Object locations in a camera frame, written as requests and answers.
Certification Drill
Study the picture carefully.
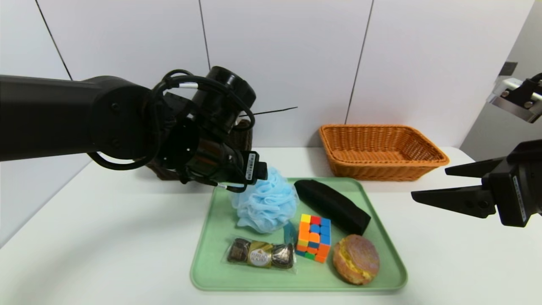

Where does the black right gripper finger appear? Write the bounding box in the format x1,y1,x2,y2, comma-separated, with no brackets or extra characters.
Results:
411,185,497,219
445,156,506,178

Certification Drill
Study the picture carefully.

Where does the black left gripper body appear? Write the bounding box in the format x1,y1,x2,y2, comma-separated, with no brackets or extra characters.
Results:
220,142,258,185

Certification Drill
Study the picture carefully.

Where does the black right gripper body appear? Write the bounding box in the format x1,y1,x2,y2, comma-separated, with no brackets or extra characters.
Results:
482,139,542,228

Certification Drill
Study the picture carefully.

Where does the light blue bath loofah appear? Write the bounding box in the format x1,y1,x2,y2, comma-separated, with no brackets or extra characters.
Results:
231,166,299,234

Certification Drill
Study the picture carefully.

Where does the chocolate balls pack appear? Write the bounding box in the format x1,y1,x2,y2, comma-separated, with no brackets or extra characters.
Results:
223,237,296,272

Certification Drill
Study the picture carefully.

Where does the colourful puzzle cube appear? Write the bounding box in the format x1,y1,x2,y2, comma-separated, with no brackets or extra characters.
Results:
295,213,332,263

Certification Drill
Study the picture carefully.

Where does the dark brown wicker basket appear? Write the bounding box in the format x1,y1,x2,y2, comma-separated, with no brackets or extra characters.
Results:
146,119,253,180

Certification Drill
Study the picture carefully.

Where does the orange wicker basket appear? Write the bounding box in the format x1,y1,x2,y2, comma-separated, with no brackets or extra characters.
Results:
319,124,450,182

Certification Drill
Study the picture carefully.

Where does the black zip tie tail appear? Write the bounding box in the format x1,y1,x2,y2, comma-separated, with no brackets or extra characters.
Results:
239,107,298,117

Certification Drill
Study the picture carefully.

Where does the black fabric pouch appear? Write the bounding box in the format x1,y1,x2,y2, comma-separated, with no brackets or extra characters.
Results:
294,179,371,236

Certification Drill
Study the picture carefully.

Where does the light green plastic tray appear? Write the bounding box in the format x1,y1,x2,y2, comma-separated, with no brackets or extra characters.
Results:
190,177,408,292

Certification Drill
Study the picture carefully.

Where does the round cream filled bun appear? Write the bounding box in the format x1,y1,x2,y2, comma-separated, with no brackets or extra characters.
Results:
332,234,380,286

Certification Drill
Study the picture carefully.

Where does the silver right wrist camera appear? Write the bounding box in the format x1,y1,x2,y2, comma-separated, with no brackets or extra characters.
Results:
487,78,542,124

